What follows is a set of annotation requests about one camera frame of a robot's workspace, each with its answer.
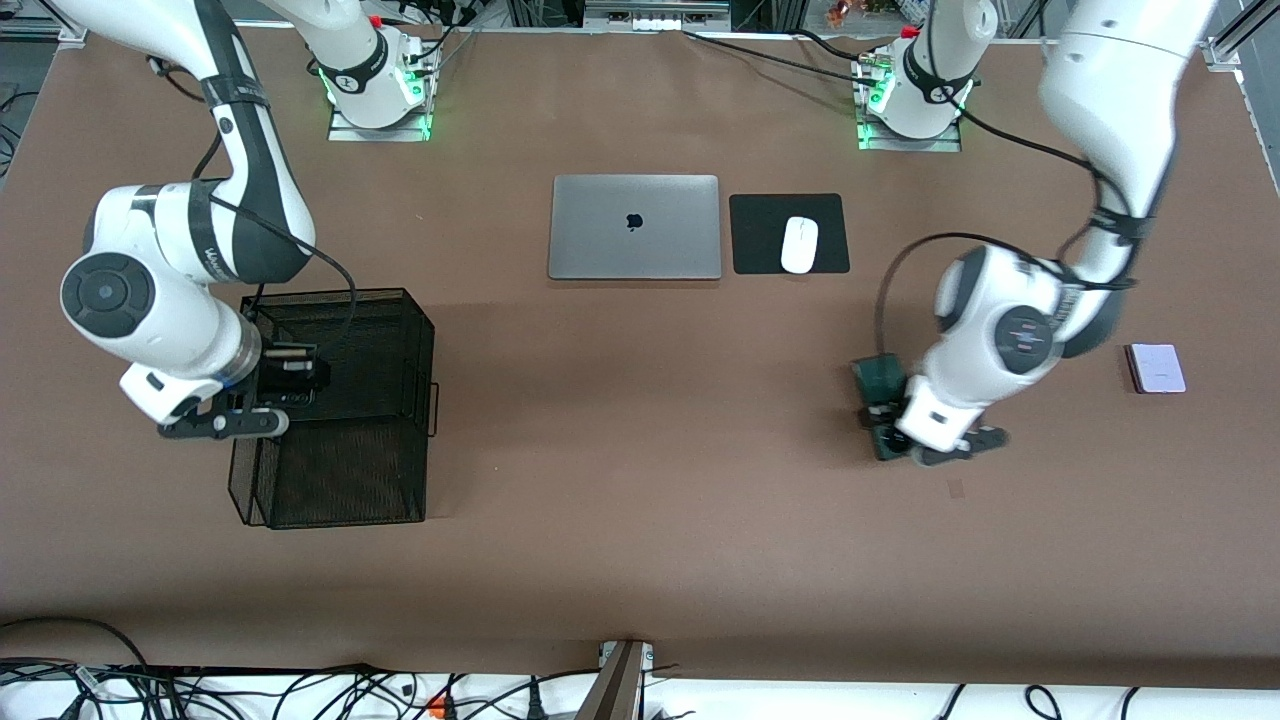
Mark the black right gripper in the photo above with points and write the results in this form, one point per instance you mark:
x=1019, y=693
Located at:
x=277, y=375

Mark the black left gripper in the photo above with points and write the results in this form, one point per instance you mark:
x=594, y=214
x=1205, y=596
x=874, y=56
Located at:
x=884, y=416

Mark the lavender flip phone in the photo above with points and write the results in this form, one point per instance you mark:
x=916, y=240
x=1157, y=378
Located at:
x=1158, y=368

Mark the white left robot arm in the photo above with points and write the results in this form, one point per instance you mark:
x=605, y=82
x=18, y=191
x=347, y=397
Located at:
x=1110, y=90

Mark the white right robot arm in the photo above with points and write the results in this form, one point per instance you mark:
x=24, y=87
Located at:
x=180, y=330

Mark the black mesh two-tier tray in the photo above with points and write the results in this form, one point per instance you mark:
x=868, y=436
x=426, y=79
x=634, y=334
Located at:
x=340, y=480

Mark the white computer mouse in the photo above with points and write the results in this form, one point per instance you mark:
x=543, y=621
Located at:
x=800, y=245

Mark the black mouse pad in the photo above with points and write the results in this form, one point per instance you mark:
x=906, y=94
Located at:
x=760, y=235

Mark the silver closed laptop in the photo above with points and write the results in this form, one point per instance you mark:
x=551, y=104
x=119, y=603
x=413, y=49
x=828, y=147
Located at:
x=600, y=240

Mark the black power plug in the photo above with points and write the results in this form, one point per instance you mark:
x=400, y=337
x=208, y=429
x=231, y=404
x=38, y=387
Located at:
x=535, y=708

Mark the white power strip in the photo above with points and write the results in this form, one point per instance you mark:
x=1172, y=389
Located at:
x=655, y=22

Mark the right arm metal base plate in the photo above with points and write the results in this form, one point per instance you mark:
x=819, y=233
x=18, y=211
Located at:
x=345, y=133

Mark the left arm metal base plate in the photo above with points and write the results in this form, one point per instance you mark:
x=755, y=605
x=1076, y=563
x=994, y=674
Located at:
x=950, y=145

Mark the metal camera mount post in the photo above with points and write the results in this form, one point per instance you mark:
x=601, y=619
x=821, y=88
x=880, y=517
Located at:
x=615, y=690

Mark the aluminium frame corner bar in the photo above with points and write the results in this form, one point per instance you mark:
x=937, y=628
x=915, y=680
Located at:
x=30, y=30

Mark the aluminium frame profile with bracket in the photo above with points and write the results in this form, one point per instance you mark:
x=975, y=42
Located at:
x=1225, y=52

